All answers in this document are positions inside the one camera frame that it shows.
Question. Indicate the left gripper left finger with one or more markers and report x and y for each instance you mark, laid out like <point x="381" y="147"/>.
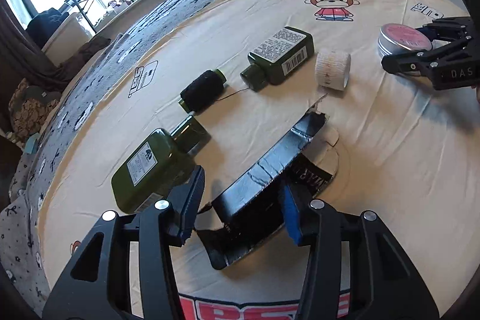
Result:
<point x="95" y="282"/>

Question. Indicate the beige printed bed sheet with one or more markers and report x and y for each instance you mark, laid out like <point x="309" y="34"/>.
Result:
<point x="405" y="151"/>

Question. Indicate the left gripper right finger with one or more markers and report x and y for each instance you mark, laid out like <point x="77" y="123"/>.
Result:
<point x="359" y="250"/>

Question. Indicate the white storage box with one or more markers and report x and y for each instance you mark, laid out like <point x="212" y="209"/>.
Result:
<point x="73" y="33"/>

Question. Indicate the black cardboard box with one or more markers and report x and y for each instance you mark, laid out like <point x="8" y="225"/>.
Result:
<point x="250" y="208"/>

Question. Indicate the small dark green bottle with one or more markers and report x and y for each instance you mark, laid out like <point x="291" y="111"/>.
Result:
<point x="277" y="58"/>

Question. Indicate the white tape roll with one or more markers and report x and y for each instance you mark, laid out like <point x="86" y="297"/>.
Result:
<point x="332" y="69"/>

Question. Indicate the dark left curtain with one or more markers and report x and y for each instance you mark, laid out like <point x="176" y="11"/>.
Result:
<point x="21" y="58"/>

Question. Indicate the black thread spool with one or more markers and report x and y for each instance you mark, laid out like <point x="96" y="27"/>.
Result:
<point x="202" y="91"/>

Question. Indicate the brown patterned pillow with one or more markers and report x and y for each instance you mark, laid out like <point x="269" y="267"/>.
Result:
<point x="29" y="108"/>

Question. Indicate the round silver tin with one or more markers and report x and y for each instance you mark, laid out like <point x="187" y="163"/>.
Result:
<point x="395" y="38"/>

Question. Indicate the large dark green bottle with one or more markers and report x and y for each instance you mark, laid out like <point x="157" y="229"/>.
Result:
<point x="161" y="162"/>

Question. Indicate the grey patterned duvet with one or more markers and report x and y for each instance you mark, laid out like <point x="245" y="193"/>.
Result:
<point x="24" y="288"/>

